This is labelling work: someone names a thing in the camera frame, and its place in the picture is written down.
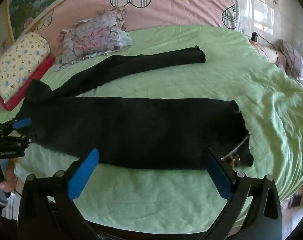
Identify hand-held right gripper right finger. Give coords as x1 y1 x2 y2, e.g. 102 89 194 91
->
203 146 283 240

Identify gold framed wall painting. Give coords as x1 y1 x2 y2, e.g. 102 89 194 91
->
7 0 92 42

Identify person's left hand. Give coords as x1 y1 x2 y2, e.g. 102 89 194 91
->
0 166 16 193

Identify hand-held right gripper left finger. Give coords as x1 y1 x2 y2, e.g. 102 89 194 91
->
17 148 100 240

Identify dark object on floor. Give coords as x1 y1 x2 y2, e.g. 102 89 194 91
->
288 195 303 208

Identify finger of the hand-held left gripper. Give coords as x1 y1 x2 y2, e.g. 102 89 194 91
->
0 118 33 133
3 133 39 145

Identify yellow printed pillow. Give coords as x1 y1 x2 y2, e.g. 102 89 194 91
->
0 32 51 103

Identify floral ruffled pillow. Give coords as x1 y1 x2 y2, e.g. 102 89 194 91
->
54 6 132 72

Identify thin black cable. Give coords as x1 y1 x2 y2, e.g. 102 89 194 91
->
258 35 282 63

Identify striped pink pillow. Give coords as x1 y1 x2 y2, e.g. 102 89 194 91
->
279 40 303 82

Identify black pants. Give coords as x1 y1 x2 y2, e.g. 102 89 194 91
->
13 45 254 170

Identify green bed sheet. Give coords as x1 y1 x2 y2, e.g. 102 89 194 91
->
0 25 303 233

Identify red pillow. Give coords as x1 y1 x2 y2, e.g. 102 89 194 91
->
0 56 56 111

